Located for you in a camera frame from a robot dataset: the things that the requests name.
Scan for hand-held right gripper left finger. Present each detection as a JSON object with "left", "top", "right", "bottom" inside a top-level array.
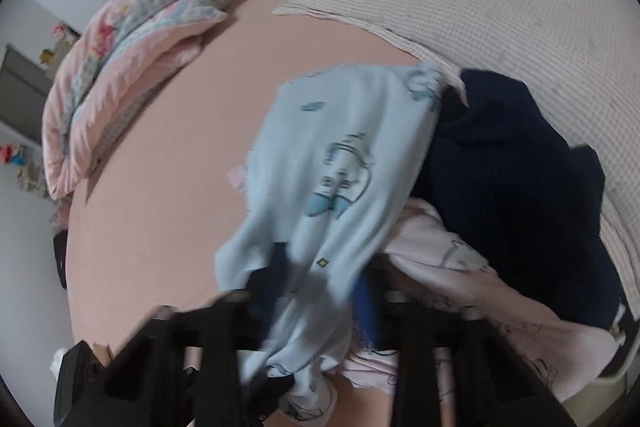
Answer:
[{"left": 102, "top": 242, "right": 288, "bottom": 427}]

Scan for dark navy garment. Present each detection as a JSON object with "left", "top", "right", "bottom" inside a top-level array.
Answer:
[{"left": 410, "top": 69, "right": 623, "bottom": 333}]

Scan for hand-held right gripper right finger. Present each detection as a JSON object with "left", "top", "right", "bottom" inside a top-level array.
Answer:
[{"left": 350, "top": 264, "right": 576, "bottom": 427}]

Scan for grey cabinet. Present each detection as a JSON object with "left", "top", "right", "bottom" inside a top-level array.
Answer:
[{"left": 0, "top": 46, "right": 57, "bottom": 144}]

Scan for bed with pink sheet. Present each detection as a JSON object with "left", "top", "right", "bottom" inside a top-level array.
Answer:
[{"left": 64, "top": 0, "right": 451, "bottom": 427}]

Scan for pink printed pajama pants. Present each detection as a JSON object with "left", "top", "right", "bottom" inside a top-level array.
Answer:
[{"left": 227, "top": 164, "right": 621, "bottom": 408}]

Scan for light blue printed pajama top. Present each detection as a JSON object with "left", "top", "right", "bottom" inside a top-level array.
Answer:
[{"left": 215, "top": 62, "right": 448, "bottom": 423}]

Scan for colourful toy figure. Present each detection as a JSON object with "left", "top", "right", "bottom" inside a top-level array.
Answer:
[
  {"left": 40, "top": 22, "right": 78, "bottom": 68},
  {"left": 0, "top": 143, "right": 29, "bottom": 168}
]

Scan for folded pink floral quilt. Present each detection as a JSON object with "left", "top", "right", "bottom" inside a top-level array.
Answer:
[{"left": 42, "top": 0, "right": 232, "bottom": 201}]

